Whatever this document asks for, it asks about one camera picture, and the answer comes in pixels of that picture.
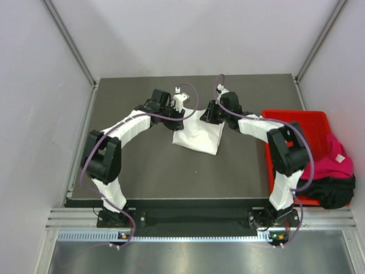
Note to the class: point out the black t shirt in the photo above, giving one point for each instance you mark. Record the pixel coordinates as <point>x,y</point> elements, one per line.
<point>330,192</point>

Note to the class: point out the pink t shirt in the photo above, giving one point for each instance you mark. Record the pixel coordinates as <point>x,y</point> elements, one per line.
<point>335,163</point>

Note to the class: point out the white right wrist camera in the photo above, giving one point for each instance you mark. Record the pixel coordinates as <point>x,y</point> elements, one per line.
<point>221,90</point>

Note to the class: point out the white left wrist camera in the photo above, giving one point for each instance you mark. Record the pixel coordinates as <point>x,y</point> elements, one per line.
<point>178,100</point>

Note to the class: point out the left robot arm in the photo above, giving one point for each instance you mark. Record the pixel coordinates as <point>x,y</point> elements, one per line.
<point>101,160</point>

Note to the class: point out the aluminium front rail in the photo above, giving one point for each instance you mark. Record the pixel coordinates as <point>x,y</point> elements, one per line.
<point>308,218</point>

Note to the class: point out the aluminium frame post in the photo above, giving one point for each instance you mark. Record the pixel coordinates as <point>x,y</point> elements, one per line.
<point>62,28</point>
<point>325,30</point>

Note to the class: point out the right aluminium frame post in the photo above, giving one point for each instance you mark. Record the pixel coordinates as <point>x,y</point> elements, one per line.
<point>325,30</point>

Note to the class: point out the white t shirt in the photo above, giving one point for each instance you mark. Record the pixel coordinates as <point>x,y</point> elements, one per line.
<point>198,135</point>

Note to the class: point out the red plastic bin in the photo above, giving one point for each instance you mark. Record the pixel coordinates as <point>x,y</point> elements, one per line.
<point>315,127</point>

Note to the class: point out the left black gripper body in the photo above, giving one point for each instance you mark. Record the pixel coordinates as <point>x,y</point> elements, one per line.
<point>170,111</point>

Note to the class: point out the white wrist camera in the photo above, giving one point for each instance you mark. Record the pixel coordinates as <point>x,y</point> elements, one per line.
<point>221,90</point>
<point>178,100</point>

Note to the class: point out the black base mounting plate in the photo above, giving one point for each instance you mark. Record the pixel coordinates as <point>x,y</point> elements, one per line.
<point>258,206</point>

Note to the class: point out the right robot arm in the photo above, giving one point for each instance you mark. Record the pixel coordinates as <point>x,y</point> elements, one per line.
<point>289,150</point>

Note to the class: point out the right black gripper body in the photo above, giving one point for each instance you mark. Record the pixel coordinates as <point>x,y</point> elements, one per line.
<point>226,115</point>

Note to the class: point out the grey slotted cable duct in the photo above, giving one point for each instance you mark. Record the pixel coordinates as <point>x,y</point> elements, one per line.
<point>119,237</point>

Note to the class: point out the left aluminium frame post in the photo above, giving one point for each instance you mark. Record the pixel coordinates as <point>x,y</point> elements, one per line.
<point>62,28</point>

